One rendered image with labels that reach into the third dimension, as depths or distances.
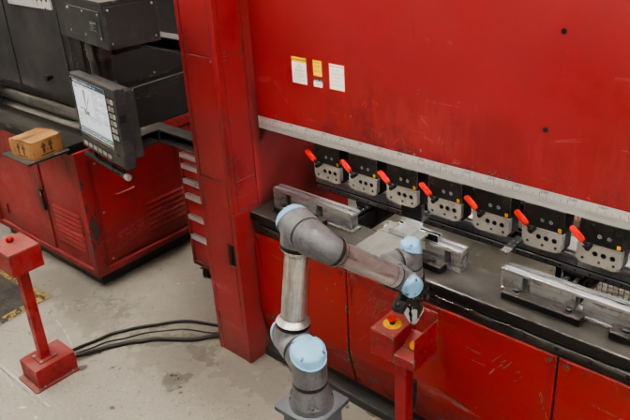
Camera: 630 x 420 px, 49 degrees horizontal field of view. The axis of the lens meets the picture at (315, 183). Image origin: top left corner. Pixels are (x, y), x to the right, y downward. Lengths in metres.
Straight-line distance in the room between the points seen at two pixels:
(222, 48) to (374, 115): 0.75
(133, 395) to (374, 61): 2.10
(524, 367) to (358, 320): 0.80
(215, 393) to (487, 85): 2.09
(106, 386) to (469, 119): 2.34
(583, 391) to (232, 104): 1.84
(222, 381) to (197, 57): 1.66
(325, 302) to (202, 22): 1.38
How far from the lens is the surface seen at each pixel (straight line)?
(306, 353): 2.23
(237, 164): 3.24
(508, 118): 2.46
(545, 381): 2.74
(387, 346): 2.68
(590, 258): 2.52
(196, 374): 3.80
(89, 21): 3.04
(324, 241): 2.05
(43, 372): 3.93
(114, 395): 3.80
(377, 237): 2.82
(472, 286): 2.77
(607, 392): 2.64
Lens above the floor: 2.39
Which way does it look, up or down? 25 degrees down
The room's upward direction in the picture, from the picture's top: 3 degrees counter-clockwise
